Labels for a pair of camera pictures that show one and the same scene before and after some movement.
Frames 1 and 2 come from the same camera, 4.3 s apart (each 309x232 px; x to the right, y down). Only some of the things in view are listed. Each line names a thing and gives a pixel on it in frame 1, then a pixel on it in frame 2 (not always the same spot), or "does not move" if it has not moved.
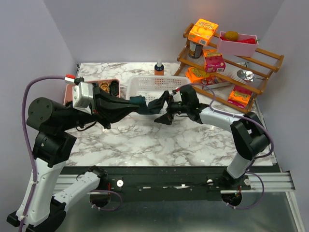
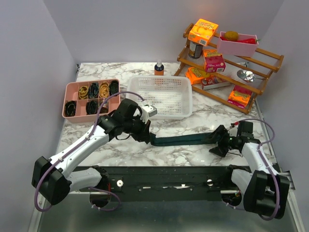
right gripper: (160, 101) -> (222, 132)
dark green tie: (140, 101) -> (182, 139)
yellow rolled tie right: (105, 86) does not move
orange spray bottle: (159, 68) does not move
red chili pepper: (251, 40) does not move
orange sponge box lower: (239, 96) does not move
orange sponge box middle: (193, 73) does not move
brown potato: (231, 35) does not move
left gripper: (107, 108) -> (144, 135)
